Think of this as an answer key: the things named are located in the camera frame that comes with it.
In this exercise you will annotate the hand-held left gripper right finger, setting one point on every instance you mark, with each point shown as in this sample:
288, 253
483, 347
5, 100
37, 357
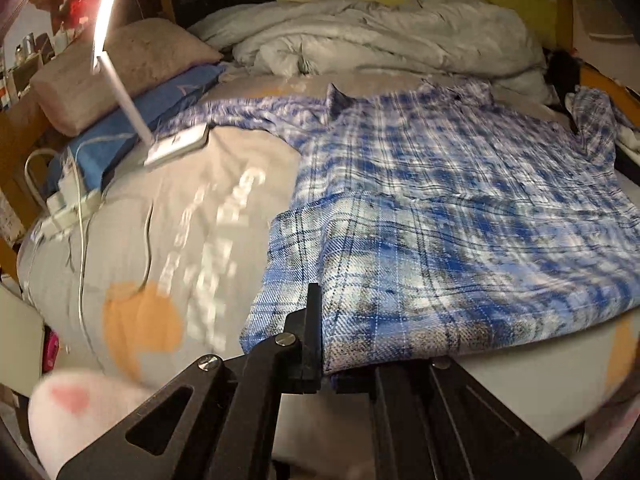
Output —
395, 405

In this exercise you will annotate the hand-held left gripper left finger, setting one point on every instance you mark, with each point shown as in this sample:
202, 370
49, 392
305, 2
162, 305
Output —
312, 345

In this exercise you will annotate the blue plaid flannel shirt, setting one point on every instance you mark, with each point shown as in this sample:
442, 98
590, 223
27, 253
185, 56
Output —
425, 235

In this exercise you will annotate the grey printed bed sheet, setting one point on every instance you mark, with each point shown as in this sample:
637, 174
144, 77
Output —
200, 200

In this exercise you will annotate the white pink plush toy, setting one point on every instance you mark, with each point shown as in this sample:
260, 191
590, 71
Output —
85, 410

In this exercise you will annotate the white LED desk lamp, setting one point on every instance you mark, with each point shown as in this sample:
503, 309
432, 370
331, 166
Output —
176, 145

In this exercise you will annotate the pink object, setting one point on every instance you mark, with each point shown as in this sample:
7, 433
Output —
51, 352

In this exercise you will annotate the blue pillow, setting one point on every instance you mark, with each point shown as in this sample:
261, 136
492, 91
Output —
115, 130

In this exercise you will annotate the light grey crumpled duvet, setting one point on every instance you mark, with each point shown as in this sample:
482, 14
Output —
375, 35

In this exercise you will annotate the beige pillow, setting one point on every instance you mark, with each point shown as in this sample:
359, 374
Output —
125, 65

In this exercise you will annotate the shelf clutter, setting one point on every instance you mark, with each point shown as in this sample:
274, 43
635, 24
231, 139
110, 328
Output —
30, 55

